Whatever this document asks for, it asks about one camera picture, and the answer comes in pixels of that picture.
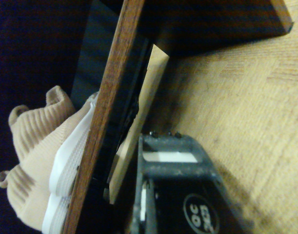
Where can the brown shoe rack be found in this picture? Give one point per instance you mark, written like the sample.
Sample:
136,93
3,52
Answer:
109,97

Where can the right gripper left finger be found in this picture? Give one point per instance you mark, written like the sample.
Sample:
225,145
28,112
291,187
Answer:
145,209

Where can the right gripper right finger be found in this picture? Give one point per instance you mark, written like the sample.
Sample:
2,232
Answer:
173,168

